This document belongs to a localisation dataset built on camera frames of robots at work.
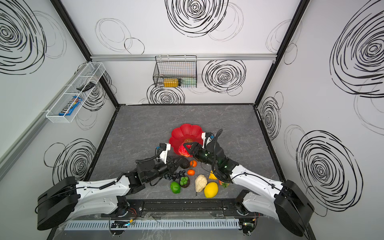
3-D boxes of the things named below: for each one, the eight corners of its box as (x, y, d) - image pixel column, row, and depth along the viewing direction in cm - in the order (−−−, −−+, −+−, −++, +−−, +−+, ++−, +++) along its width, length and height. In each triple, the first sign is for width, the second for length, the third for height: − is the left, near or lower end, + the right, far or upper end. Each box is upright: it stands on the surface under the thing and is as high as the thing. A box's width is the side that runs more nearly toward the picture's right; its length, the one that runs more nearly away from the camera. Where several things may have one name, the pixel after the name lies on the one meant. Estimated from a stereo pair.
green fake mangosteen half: (180, 188, 81) (179, 185, 77) (180, 179, 84) (179, 176, 80) (190, 188, 81) (189, 185, 77) (190, 179, 84) (190, 176, 80)
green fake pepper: (170, 193, 79) (169, 192, 77) (171, 183, 83) (170, 181, 80) (180, 193, 79) (180, 192, 77) (181, 183, 83) (180, 181, 80)
